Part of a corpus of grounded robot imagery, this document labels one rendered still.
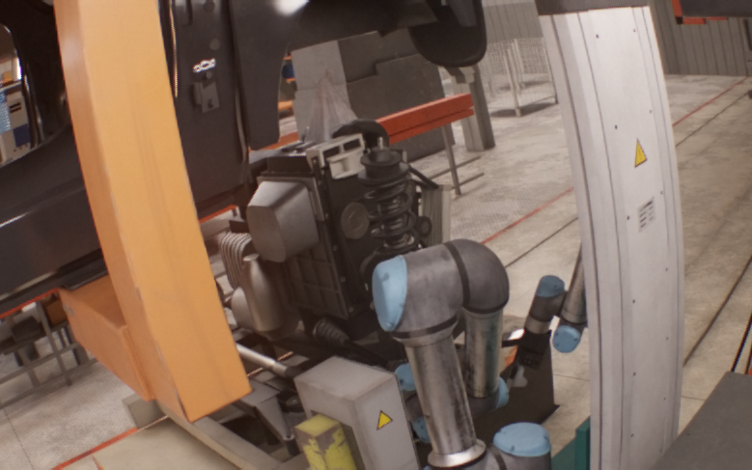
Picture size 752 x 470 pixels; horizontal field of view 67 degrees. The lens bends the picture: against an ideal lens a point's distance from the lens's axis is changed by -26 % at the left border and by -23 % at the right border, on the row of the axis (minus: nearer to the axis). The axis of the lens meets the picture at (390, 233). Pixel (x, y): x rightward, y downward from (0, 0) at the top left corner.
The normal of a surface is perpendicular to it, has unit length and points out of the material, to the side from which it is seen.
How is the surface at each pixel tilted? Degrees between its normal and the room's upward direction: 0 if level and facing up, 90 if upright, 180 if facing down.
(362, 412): 90
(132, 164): 90
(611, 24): 90
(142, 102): 90
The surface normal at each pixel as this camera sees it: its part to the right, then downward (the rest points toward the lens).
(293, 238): 0.38, 0.20
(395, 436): 0.69, 0.07
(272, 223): -0.70, 0.35
